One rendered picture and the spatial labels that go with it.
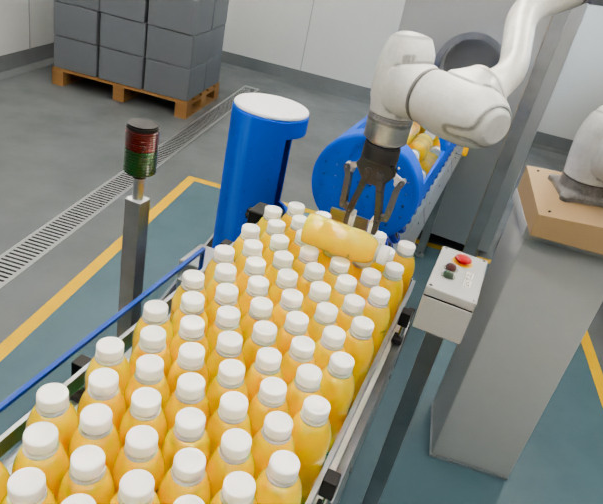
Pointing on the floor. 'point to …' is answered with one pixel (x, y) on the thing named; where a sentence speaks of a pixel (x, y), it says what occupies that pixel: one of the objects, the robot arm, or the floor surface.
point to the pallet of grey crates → (142, 48)
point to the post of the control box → (403, 416)
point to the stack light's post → (133, 249)
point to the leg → (429, 226)
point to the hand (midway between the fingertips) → (359, 229)
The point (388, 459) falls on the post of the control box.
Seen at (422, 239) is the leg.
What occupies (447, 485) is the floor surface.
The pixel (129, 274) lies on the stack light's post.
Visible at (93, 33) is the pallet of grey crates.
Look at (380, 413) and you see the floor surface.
